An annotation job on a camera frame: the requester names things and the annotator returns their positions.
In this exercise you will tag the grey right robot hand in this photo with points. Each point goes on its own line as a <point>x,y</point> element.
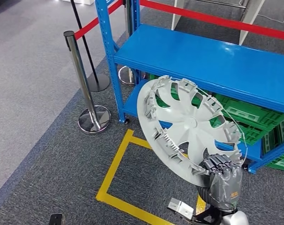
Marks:
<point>226,186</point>

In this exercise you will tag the grey plastic wheel cover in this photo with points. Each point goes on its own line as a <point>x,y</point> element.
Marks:
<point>191,124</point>

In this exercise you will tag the blue metal shelf rack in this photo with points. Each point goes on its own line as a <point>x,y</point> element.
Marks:
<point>202,59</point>

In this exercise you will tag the green crate with white label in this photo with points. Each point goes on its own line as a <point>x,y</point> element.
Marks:
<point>250,119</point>

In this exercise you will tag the green plastic crate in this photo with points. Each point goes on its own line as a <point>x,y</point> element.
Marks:
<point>282,130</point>
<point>282,163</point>

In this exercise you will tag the yellow floor tape square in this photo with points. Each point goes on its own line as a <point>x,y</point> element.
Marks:
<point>118,155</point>

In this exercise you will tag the long red barrier belt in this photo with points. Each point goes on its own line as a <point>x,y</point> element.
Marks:
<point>214,20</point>

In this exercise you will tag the chrome stanchion with dome base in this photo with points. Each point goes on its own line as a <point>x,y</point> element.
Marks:
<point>126,76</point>
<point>81,77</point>

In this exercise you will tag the short red barrier belt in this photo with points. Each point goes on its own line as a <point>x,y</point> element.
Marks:
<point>95,22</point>

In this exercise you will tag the black right camera bracket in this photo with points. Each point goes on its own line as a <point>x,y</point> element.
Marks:
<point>210,217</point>

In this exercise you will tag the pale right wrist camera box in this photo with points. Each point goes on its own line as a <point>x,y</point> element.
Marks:
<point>180,208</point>

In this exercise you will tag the black stanchion post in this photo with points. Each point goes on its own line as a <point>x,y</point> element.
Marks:
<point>100,82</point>

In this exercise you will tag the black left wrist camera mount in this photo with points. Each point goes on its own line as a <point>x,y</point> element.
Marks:
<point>56,220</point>

